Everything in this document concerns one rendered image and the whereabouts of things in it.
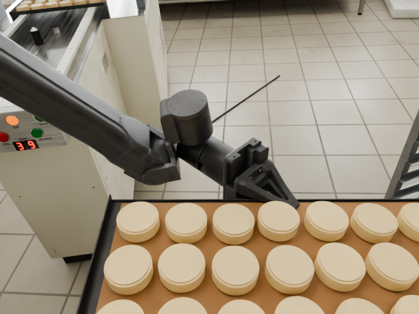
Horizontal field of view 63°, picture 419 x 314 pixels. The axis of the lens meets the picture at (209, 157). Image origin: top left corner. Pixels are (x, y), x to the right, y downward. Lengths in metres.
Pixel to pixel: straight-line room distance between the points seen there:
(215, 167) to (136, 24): 1.27
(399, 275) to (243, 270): 0.16
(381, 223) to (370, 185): 1.51
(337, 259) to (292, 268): 0.05
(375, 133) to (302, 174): 0.61
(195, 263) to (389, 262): 0.21
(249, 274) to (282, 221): 0.08
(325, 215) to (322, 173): 1.53
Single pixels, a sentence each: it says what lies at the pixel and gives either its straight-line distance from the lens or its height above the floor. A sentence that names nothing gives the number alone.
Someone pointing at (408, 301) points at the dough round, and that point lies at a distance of 0.41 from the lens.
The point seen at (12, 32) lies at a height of 0.89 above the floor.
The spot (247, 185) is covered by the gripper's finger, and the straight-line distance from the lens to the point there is 0.45.
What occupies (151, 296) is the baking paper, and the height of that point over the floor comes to 0.99.
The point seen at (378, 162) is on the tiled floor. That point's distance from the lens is 2.11.
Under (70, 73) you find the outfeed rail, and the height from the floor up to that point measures 0.87.
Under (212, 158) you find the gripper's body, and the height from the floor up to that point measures 1.01.
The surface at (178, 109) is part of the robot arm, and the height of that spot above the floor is 1.08.
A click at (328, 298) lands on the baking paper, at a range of 0.40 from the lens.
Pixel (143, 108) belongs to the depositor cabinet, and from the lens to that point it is 1.88.
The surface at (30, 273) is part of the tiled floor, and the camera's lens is 1.80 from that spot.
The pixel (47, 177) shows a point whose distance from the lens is 1.30.
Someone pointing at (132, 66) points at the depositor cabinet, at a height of 0.60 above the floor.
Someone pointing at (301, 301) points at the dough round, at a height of 1.00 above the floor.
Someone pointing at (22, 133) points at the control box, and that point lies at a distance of 1.15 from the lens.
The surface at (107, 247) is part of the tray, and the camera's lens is 0.43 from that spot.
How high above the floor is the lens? 1.33
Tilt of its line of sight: 41 degrees down
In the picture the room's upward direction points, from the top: 5 degrees counter-clockwise
